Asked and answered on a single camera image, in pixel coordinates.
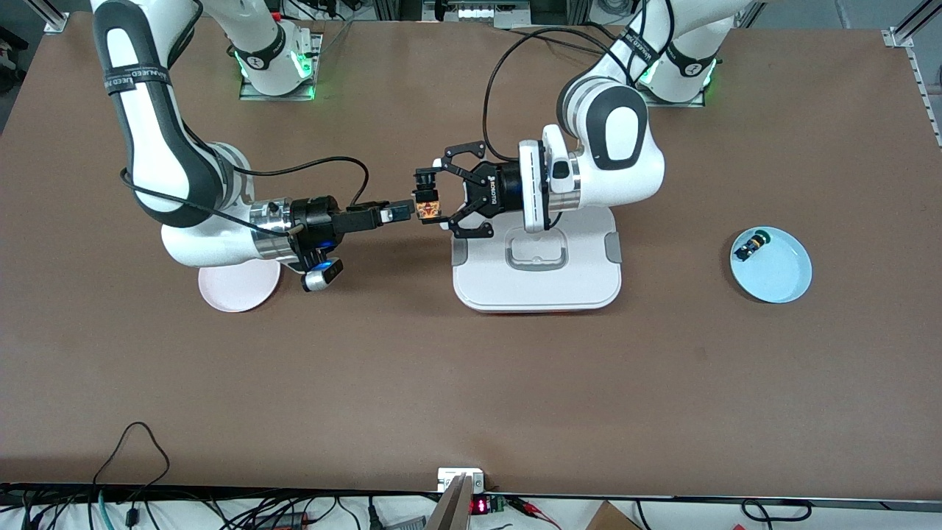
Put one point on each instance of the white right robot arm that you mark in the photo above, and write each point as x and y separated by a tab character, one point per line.
147	132

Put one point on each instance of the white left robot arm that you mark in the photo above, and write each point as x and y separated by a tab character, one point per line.
618	132

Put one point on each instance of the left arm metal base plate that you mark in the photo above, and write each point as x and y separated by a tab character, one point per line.
703	94

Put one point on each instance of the brown cardboard piece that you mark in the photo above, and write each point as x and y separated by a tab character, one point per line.
611	517

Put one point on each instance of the red digit display module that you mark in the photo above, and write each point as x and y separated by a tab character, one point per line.
478	506

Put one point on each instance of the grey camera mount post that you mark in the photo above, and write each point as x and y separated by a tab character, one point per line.
450	508

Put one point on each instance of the aluminium frame profile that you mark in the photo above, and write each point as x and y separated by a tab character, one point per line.
55	16
909	26

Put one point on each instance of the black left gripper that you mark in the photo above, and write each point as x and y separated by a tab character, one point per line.
503	189

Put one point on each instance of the white lidded plastic box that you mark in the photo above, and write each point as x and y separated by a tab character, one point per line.
537	276

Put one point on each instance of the round light blue plate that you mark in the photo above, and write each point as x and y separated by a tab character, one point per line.
776	272

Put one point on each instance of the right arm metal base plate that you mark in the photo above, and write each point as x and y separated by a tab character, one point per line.
313	73

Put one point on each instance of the orange push-button switch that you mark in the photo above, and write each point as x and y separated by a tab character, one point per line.
427	206

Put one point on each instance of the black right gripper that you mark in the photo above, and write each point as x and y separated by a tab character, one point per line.
315	219

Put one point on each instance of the silver metal bracket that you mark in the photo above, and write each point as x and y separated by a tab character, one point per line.
460	475

